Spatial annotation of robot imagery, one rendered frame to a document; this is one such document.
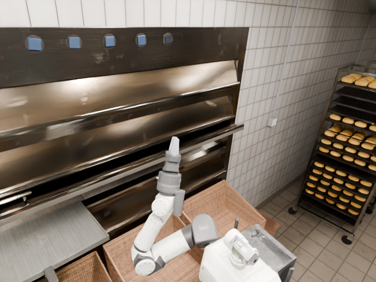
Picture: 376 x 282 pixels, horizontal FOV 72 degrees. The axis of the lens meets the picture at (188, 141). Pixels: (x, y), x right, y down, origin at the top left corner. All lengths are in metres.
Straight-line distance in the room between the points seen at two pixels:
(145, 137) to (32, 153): 0.58
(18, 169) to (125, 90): 0.60
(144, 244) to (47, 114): 0.68
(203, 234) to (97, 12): 1.03
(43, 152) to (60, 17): 0.59
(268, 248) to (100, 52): 1.09
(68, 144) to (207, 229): 0.77
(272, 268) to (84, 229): 0.90
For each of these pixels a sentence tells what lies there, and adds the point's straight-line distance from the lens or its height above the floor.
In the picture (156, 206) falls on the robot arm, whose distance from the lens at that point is 1.00.
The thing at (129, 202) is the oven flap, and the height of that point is 1.05.
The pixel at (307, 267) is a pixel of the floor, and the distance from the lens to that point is 3.07.
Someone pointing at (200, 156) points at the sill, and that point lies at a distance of 2.02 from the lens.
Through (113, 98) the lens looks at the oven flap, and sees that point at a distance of 1.37.
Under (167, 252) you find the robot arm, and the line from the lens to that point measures 1.15.
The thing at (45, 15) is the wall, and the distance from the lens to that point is 1.22.
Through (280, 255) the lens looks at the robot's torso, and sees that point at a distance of 1.11.
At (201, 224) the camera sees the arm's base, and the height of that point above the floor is 1.41.
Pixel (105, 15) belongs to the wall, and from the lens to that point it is 1.31.
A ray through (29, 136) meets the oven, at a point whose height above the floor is 1.67.
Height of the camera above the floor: 2.20
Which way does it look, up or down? 27 degrees down
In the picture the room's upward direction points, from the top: 4 degrees clockwise
